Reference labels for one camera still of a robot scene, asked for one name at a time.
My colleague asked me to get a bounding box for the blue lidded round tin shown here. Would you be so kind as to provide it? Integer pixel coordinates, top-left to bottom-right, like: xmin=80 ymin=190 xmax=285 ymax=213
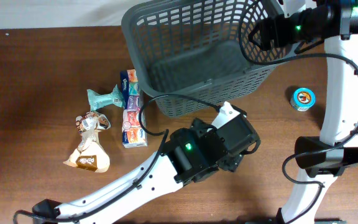
xmin=290 ymin=88 xmax=316 ymax=111

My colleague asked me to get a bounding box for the grey plastic lattice basket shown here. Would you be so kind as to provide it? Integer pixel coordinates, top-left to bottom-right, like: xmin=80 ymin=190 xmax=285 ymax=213
xmin=121 ymin=0 xmax=294 ymax=117

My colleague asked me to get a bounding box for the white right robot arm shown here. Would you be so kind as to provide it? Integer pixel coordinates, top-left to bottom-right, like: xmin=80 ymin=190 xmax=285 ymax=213
xmin=237 ymin=0 xmax=358 ymax=223

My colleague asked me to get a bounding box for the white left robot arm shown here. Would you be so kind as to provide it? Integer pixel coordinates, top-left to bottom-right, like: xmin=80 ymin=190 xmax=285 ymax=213
xmin=32 ymin=102 xmax=260 ymax=223

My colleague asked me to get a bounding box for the colourful Kleenex tissue pack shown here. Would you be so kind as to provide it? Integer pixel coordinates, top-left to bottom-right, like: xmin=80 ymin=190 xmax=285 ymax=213
xmin=120 ymin=69 xmax=147 ymax=148

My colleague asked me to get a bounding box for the mint green wipes packet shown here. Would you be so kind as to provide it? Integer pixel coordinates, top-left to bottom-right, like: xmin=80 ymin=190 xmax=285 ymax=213
xmin=87 ymin=85 xmax=125 ymax=111

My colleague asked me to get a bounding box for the brown cream snack bag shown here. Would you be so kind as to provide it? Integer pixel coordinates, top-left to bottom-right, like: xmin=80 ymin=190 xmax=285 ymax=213
xmin=63 ymin=111 xmax=111 ymax=173

